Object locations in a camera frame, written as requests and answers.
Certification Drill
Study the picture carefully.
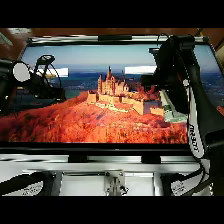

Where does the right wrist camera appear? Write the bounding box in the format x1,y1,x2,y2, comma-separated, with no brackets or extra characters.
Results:
173,34,197,51

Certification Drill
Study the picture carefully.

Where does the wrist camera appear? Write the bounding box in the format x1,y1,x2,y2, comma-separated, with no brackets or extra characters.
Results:
173,34,197,51
35,54,56,68

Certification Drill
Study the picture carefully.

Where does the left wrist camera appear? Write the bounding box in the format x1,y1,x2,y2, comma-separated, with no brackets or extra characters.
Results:
35,54,56,68

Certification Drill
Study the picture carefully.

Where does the silver frame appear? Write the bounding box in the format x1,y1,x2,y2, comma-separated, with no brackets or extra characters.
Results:
0,34,224,197

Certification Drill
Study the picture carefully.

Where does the black cable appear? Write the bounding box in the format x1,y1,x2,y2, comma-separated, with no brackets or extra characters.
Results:
179,159,214,197
48,62,63,90

